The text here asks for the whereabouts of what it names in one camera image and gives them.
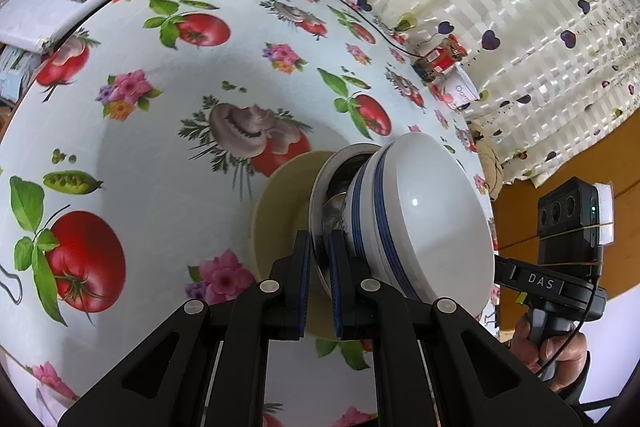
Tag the white yogurt tub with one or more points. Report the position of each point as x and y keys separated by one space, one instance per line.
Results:
x=462 y=94

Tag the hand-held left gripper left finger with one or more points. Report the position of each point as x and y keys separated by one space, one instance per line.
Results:
x=301 y=277

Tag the cream curtain with heart print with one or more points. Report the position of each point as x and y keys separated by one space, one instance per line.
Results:
x=500 y=7

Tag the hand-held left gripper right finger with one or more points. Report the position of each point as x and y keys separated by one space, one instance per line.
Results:
x=336 y=287

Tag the beige plate with fish print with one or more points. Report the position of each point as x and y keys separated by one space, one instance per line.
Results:
x=280 y=207

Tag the person's right hand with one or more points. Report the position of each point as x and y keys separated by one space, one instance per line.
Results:
x=565 y=352

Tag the stainless steel bowl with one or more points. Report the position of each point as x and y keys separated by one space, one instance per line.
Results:
x=325 y=187

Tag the glass jar with red lid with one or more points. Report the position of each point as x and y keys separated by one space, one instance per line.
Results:
x=440 y=57

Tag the ball of jute twine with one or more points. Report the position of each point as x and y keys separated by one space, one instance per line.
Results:
x=492 y=162

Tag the black binder clip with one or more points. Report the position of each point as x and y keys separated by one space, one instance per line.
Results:
x=10 y=282

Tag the brown wooden cabinet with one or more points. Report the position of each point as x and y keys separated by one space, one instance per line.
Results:
x=520 y=217

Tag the white side shelf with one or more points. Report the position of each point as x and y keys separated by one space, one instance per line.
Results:
x=35 y=17

